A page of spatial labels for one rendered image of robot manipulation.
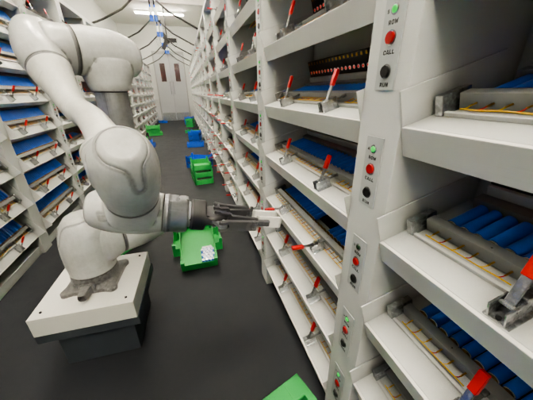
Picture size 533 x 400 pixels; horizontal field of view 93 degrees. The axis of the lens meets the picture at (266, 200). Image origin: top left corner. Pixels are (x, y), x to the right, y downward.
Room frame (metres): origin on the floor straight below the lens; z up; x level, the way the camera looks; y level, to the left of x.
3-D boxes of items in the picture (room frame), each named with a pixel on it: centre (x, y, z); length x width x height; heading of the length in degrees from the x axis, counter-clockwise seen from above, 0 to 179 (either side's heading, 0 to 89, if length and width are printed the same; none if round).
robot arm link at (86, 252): (0.79, 0.65, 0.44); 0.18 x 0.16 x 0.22; 139
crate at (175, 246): (1.43, 0.46, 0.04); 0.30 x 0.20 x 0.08; 107
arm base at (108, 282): (0.77, 0.65, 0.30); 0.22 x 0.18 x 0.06; 12
